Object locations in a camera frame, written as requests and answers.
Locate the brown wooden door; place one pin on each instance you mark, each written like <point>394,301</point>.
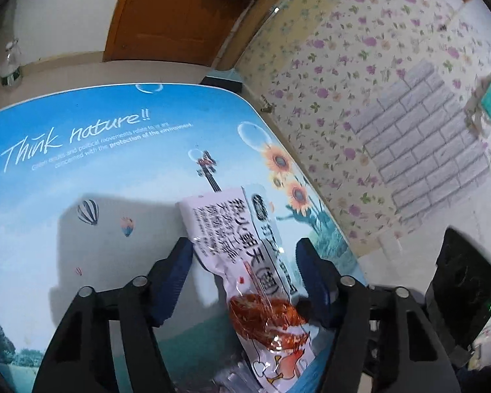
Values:
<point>167,16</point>

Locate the white and red snack packet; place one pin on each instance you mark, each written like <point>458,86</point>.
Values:
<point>237,229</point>

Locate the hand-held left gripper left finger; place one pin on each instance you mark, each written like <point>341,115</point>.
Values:
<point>176,270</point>

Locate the large clear water bottle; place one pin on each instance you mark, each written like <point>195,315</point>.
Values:
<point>10,69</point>

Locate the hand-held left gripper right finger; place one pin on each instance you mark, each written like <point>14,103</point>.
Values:
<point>315,282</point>

